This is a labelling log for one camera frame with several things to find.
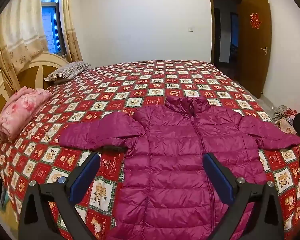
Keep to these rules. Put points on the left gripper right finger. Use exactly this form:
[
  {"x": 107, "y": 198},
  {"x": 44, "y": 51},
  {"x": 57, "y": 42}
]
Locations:
[{"x": 265, "y": 220}]

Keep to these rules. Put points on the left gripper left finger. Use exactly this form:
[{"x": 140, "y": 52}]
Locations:
[{"x": 36, "y": 219}]

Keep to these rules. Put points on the magenta puffer jacket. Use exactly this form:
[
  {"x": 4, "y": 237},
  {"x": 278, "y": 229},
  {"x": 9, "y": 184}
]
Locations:
[{"x": 166, "y": 193}]

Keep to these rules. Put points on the clothes pile on floor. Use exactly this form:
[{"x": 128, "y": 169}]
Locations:
[{"x": 283, "y": 118}]

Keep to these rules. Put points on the pink folded blanket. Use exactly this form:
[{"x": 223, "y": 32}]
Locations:
[{"x": 20, "y": 109}]

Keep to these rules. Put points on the red patterned bedspread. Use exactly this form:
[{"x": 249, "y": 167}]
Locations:
[{"x": 96, "y": 92}]

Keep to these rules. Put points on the beige wooden headboard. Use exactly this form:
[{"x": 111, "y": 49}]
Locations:
[{"x": 33, "y": 74}]

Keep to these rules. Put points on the striped grey pillow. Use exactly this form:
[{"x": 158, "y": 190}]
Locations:
[{"x": 67, "y": 72}]

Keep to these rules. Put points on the blue window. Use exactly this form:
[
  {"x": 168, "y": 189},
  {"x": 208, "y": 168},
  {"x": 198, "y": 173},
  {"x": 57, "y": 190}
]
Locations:
[{"x": 52, "y": 27}]

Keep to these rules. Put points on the beige left curtain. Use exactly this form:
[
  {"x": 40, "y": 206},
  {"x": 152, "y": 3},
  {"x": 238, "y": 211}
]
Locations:
[{"x": 21, "y": 39}]

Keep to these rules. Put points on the beige curtain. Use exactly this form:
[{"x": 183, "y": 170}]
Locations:
[
  {"x": 69, "y": 34},
  {"x": 21, "y": 39}
]

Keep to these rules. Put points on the beige right curtain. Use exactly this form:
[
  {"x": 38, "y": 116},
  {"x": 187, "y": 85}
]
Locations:
[{"x": 69, "y": 34}]

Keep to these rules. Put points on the brown wooden door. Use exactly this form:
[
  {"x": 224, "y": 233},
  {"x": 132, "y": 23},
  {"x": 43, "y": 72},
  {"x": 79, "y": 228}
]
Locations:
[{"x": 252, "y": 63}]

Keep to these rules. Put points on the red door decoration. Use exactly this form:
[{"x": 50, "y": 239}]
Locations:
[{"x": 255, "y": 21}]

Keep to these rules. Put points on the dark door frame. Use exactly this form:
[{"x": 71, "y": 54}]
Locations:
[{"x": 225, "y": 31}]

